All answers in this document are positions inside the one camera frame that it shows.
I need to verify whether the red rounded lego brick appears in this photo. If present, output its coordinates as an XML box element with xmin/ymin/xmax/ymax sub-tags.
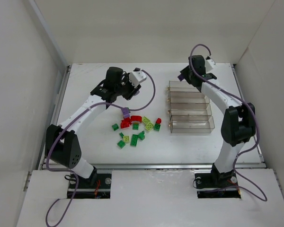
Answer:
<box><xmin>130</xmin><ymin>115</ymin><xmax>142</xmax><ymax>123</ymax></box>

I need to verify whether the small purple lego brick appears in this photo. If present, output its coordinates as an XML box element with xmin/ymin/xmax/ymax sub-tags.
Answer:
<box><xmin>178</xmin><ymin>74</ymin><xmax>185</xmax><ymax>81</ymax></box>

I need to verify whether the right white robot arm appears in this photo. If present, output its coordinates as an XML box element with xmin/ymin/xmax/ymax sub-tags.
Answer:
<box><xmin>179</xmin><ymin>55</ymin><xmax>256</xmax><ymax>189</ymax></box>

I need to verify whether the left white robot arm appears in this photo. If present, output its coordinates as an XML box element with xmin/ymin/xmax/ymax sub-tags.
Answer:
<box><xmin>45</xmin><ymin>67</ymin><xmax>147</xmax><ymax>185</ymax></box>

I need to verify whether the clear container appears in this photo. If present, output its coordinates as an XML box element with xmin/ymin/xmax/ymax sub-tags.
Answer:
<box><xmin>169</xmin><ymin>115</ymin><xmax>215</xmax><ymax>134</ymax></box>
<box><xmin>167</xmin><ymin>91</ymin><xmax>210</xmax><ymax>104</ymax></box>
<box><xmin>167</xmin><ymin>81</ymin><xmax>199</xmax><ymax>93</ymax></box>
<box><xmin>167</xmin><ymin>103</ymin><xmax>212</xmax><ymax>116</ymax></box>

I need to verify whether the red irregular lego piece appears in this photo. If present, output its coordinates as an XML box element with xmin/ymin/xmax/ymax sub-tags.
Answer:
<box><xmin>120</xmin><ymin>117</ymin><xmax>132</xmax><ymax>129</ymax></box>

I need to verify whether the lime lego brick upper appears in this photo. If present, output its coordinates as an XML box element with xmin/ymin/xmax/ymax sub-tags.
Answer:
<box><xmin>142</xmin><ymin>116</ymin><xmax>150</xmax><ymax>125</ymax></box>

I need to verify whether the lime lego brick lower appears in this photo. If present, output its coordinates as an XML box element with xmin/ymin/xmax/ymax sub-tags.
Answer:
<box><xmin>145</xmin><ymin>122</ymin><xmax>154</xmax><ymax>131</ymax></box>

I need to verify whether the small lime lego brick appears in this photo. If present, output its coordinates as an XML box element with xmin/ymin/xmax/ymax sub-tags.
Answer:
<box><xmin>123</xmin><ymin>135</ymin><xmax>130</xmax><ymax>143</ymax></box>

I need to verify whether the green lego piece studded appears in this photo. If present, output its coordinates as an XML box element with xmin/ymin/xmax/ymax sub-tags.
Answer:
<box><xmin>138</xmin><ymin>131</ymin><xmax>145</xmax><ymax>140</ymax></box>

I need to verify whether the long green lego brick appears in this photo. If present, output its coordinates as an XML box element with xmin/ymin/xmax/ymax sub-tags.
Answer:
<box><xmin>130</xmin><ymin>134</ymin><xmax>139</xmax><ymax>147</ymax></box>

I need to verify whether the green lego brick bottom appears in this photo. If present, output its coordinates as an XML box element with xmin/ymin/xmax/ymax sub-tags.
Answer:
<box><xmin>117</xmin><ymin>140</ymin><xmax>126</xmax><ymax>149</ymax></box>

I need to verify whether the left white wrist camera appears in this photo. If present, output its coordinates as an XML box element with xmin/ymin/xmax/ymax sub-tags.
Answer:
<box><xmin>128</xmin><ymin>68</ymin><xmax>147</xmax><ymax>88</ymax></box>

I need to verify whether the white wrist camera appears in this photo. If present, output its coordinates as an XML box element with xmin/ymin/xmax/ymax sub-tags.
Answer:
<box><xmin>205</xmin><ymin>56</ymin><xmax>216</xmax><ymax>73</ymax></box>
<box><xmin>128</xmin><ymin>68</ymin><xmax>147</xmax><ymax>88</ymax></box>

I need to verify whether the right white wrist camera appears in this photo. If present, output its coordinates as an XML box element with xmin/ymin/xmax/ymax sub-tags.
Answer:
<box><xmin>205</xmin><ymin>56</ymin><xmax>216</xmax><ymax>73</ymax></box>

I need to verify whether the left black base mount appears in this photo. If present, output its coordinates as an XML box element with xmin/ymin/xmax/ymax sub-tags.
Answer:
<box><xmin>74</xmin><ymin>172</ymin><xmax>112</xmax><ymax>199</ymax></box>

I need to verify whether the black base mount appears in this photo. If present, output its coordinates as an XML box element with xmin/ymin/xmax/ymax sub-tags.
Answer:
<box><xmin>193</xmin><ymin>171</ymin><xmax>241</xmax><ymax>199</ymax></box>
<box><xmin>74</xmin><ymin>172</ymin><xmax>112</xmax><ymax>199</ymax></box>

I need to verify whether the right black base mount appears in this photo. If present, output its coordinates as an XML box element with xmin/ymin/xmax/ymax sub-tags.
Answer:
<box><xmin>193</xmin><ymin>171</ymin><xmax>241</xmax><ymax>199</ymax></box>

